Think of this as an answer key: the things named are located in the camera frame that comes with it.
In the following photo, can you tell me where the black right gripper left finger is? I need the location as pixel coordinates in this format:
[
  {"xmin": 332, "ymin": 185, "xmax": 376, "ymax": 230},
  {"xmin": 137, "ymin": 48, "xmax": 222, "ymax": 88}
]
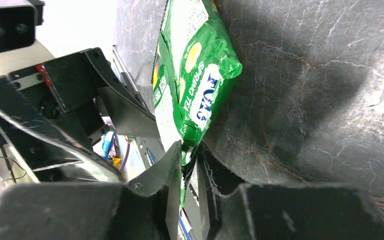
[{"xmin": 0, "ymin": 141, "xmax": 182, "ymax": 240}]

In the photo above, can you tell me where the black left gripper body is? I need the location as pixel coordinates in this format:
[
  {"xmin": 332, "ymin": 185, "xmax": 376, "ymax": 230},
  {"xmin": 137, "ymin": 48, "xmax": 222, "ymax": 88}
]
[{"xmin": 0, "ymin": 47, "xmax": 160, "ymax": 183}]

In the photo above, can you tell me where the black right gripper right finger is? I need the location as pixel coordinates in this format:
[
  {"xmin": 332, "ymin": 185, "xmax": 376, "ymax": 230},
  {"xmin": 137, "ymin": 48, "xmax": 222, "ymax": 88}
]
[{"xmin": 196, "ymin": 143, "xmax": 384, "ymax": 240}]

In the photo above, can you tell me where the green Fox's candy bag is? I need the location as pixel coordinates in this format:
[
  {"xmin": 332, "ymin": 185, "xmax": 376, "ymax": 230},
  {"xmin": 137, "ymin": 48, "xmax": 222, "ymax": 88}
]
[{"xmin": 152, "ymin": 0, "xmax": 243, "ymax": 203}]

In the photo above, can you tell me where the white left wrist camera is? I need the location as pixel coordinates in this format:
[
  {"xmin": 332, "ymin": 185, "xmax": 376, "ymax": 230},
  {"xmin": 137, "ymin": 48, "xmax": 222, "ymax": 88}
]
[{"xmin": 0, "ymin": 0, "xmax": 54, "ymax": 76}]

